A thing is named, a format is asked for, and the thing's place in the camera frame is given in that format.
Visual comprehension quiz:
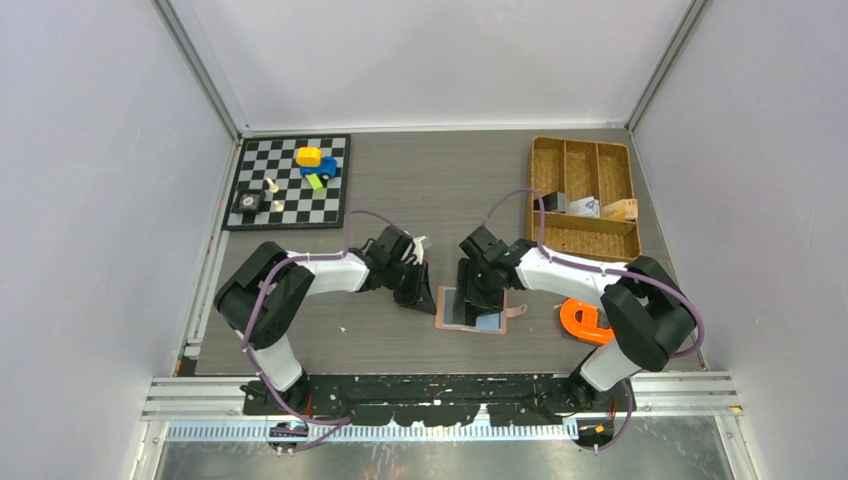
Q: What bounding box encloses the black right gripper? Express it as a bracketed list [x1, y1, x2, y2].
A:
[453, 257, 505, 317]

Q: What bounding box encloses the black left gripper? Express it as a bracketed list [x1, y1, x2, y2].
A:
[383, 259, 437, 314]

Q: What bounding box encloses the pink leather card holder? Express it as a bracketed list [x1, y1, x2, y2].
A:
[435, 286, 528, 334]

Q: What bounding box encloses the black credit card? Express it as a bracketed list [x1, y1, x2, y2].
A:
[534, 191, 568, 213]

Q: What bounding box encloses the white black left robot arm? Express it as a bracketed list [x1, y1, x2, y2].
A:
[213, 225, 437, 414]

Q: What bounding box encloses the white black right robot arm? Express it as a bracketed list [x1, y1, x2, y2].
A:
[454, 226, 703, 411]

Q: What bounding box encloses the tan card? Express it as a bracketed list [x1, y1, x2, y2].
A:
[601, 198, 639, 221]

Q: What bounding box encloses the orange horseshoe toy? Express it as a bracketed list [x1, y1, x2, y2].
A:
[559, 298, 615, 346]

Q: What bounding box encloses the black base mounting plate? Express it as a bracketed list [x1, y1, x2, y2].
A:
[240, 373, 634, 427]

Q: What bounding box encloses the green toy block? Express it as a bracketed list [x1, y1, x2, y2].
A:
[306, 174, 326, 194]

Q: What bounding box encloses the blue toy car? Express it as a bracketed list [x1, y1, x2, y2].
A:
[300, 156, 338, 182]

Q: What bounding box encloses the black white chessboard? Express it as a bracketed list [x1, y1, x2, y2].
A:
[222, 134, 352, 231]

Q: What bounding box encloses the woven bamboo organizer tray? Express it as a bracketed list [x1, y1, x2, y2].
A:
[525, 136, 641, 262]

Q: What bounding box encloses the yellow toy block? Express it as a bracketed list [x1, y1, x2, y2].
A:
[294, 146, 323, 168]

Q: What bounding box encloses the white chess pawn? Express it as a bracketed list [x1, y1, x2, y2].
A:
[265, 178, 280, 193]

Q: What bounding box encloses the aluminium frame rail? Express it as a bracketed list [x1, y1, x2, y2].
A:
[141, 371, 745, 422]

